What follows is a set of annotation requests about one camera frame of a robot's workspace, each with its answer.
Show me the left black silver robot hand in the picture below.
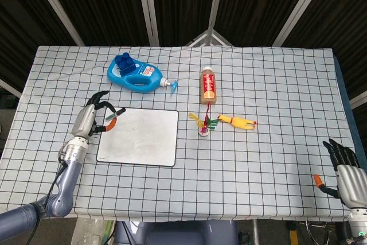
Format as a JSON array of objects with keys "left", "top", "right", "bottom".
[{"left": 71, "top": 90, "right": 118, "bottom": 139}]

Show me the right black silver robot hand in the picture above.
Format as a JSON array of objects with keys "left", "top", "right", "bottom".
[{"left": 314, "top": 138, "right": 367, "bottom": 209}]

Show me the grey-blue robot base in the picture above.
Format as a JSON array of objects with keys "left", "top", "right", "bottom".
[{"left": 114, "top": 219, "right": 239, "bottom": 245}]

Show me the white dry-erase board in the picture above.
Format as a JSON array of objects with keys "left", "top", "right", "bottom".
[{"left": 96, "top": 107, "right": 179, "bottom": 168}]

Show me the dark blue toy brick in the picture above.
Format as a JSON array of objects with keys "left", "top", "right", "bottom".
[{"left": 115, "top": 52, "right": 136, "bottom": 75}]

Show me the blue detergent pump bottle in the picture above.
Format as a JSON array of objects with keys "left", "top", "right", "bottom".
[{"left": 107, "top": 55, "right": 179, "bottom": 95}]

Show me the yellow tool under table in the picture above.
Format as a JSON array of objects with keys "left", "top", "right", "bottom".
[{"left": 287, "top": 220, "right": 299, "bottom": 245}]

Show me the white black checked tablecloth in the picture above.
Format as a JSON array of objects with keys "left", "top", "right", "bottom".
[{"left": 0, "top": 45, "right": 359, "bottom": 223}]

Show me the metal table leg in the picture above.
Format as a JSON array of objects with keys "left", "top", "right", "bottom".
[{"left": 252, "top": 219, "right": 261, "bottom": 245}]

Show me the clear plastic bag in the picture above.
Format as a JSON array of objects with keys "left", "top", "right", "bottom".
[{"left": 71, "top": 217, "right": 115, "bottom": 245}]

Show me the colourful feather shuttlecock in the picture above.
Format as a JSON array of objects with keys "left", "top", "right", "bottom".
[{"left": 188, "top": 102, "right": 220, "bottom": 138}]

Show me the brown drink bottle red label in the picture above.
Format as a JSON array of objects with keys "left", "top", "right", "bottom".
[{"left": 199, "top": 66, "right": 218, "bottom": 105}]

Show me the yellow rubber chicken toy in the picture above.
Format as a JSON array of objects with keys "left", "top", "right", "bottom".
[{"left": 216, "top": 114, "right": 257, "bottom": 131}]

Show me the white triangular partition foot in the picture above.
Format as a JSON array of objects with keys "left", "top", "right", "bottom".
[{"left": 185, "top": 29, "right": 235, "bottom": 47}]

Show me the bundle of loose cables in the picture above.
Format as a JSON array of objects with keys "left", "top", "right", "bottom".
[{"left": 303, "top": 218, "right": 348, "bottom": 245}]

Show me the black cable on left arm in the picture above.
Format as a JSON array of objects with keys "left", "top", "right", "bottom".
[{"left": 28, "top": 149, "right": 69, "bottom": 245}]

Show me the white partition frame post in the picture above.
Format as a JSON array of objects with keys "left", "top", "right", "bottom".
[
  {"left": 272, "top": 0, "right": 333, "bottom": 47},
  {"left": 135, "top": 0, "right": 160, "bottom": 47},
  {"left": 205, "top": 0, "right": 227, "bottom": 46},
  {"left": 28, "top": 0, "right": 86, "bottom": 46}
]

